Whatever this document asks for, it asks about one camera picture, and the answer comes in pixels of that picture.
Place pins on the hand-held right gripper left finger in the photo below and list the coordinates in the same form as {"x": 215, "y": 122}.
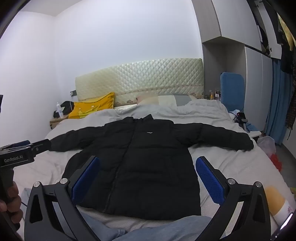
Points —
{"x": 85, "y": 179}

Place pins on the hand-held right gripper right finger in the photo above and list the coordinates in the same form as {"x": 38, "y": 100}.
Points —
{"x": 211, "y": 183}

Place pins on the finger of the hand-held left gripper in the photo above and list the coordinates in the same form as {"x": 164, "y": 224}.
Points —
{"x": 41, "y": 145}

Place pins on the black puffer jacket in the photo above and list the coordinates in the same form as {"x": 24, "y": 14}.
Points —
{"x": 143, "y": 166}

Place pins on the hanging dark clothes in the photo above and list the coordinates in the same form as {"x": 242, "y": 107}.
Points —
{"x": 288, "y": 53}

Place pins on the person's left hand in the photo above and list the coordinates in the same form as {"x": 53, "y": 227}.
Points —
{"x": 12, "y": 201}

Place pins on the white textured cloth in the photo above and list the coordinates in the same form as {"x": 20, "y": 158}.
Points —
{"x": 231, "y": 166}

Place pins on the wooden nightstand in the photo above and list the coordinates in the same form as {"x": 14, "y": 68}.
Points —
{"x": 55, "y": 122}

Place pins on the clear water bottle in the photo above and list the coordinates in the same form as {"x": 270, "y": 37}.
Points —
{"x": 60, "y": 110}

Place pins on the black bag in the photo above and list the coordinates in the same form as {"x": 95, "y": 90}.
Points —
{"x": 67, "y": 107}

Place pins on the yellow crown print pillow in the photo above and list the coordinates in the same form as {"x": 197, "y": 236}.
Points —
{"x": 92, "y": 108}

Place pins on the clear plastic bag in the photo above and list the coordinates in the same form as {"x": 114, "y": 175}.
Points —
{"x": 270, "y": 150}

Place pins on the yellow and white bottle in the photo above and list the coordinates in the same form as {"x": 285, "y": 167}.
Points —
{"x": 277, "y": 204}

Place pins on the person's blue jeans legs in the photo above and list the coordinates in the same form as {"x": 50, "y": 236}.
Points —
{"x": 148, "y": 228}

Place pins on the row of small bottles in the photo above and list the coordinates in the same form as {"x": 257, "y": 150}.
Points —
{"x": 215, "y": 94}

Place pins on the patchwork pillow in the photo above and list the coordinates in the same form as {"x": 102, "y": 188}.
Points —
{"x": 166, "y": 99}

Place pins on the cream quilted headboard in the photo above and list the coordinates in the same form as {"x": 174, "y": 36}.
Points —
{"x": 138, "y": 81}

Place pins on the white open cardboard box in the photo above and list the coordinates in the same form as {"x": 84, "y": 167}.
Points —
{"x": 233, "y": 46}

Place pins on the wall socket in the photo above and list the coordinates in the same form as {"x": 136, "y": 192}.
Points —
{"x": 73, "y": 93}

